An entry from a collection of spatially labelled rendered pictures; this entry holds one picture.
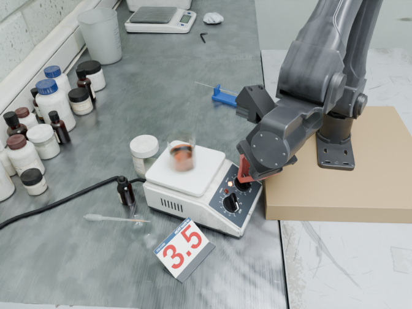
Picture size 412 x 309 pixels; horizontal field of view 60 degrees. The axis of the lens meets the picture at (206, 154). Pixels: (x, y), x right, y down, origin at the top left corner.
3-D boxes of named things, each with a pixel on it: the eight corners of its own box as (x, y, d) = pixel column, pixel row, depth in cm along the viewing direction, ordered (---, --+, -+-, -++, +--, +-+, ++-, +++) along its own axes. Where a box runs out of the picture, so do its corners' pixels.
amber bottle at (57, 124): (70, 135, 91) (60, 107, 85) (70, 143, 88) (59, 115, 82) (56, 138, 90) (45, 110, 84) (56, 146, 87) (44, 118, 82)
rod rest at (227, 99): (247, 103, 98) (248, 91, 96) (241, 108, 96) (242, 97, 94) (217, 94, 103) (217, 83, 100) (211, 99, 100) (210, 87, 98)
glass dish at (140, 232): (155, 216, 69) (153, 209, 68) (162, 238, 65) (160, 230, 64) (127, 224, 68) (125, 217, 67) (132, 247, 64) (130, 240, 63)
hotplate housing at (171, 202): (263, 192, 73) (265, 164, 67) (241, 242, 64) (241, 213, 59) (168, 165, 80) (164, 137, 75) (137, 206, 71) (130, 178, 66)
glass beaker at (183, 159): (176, 155, 70) (172, 122, 65) (202, 160, 68) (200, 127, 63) (164, 175, 66) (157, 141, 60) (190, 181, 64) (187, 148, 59)
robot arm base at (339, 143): (325, 137, 66) (364, 140, 65) (320, 83, 81) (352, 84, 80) (317, 168, 71) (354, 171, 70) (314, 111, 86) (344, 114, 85)
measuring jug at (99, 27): (97, 45, 132) (87, 3, 122) (132, 45, 131) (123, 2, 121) (82, 68, 118) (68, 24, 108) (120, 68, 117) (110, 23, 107)
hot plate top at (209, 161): (227, 156, 70) (227, 152, 69) (201, 198, 62) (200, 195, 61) (173, 142, 74) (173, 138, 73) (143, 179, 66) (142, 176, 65)
